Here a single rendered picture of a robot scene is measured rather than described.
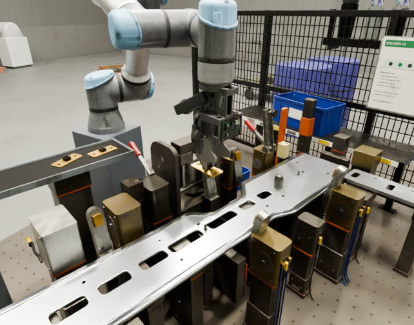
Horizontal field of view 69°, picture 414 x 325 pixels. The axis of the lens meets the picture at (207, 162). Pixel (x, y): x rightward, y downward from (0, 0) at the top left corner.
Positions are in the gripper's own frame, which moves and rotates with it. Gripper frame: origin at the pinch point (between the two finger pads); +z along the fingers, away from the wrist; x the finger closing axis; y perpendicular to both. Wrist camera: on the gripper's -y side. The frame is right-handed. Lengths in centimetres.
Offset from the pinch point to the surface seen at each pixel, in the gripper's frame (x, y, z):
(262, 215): 5.2, 14.4, 10.3
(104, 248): -24.4, -11.0, 20.7
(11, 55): 169, -1032, 112
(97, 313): -33.6, 4.8, 20.8
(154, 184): -3.8, -18.7, 13.5
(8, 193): -38.5, -27.1, 5.9
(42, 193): 6, -232, 128
